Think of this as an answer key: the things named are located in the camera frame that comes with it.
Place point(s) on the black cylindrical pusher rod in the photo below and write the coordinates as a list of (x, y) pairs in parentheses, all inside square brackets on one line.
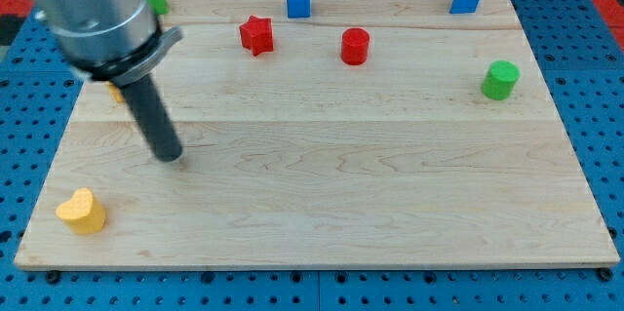
[(152, 118)]

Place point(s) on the red star block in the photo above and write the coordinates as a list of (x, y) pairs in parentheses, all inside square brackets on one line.
[(257, 35)]

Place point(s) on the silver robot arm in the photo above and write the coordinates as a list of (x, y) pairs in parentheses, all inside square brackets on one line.
[(118, 42)]

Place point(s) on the small yellow block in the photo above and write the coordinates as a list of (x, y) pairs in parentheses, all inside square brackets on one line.
[(115, 92)]

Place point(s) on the yellow heart block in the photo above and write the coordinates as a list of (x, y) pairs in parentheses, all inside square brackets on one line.
[(82, 213)]

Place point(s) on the blue cube block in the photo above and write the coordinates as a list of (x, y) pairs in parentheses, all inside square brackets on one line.
[(298, 9)]

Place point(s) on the wooden board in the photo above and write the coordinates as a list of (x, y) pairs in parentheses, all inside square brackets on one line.
[(294, 159)]

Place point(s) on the red cylinder block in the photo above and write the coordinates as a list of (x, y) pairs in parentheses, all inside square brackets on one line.
[(355, 43)]

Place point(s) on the green cylinder block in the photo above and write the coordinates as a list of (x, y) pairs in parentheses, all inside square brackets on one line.
[(500, 80)]

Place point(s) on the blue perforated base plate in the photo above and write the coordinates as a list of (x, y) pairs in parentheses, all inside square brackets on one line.
[(583, 68)]

